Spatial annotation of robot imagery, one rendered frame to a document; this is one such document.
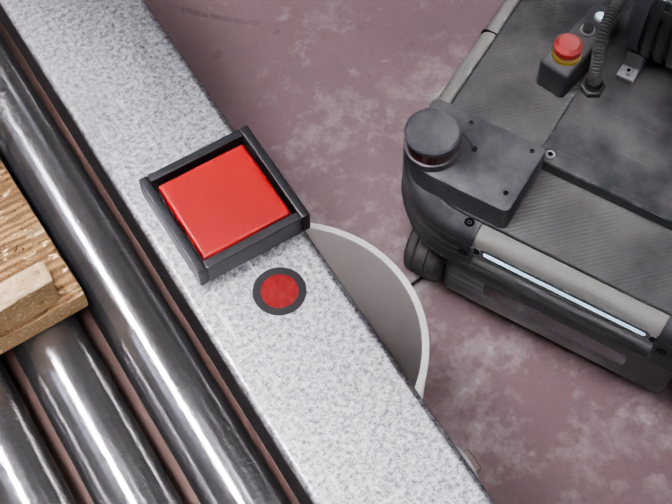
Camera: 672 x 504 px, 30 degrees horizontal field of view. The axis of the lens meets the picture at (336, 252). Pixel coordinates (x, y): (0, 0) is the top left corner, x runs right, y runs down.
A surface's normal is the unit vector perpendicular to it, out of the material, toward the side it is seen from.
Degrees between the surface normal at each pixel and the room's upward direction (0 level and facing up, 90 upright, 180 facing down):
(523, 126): 0
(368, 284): 87
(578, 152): 0
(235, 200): 0
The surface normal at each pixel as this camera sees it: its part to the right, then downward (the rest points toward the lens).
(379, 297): -0.75, 0.55
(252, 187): -0.01, -0.49
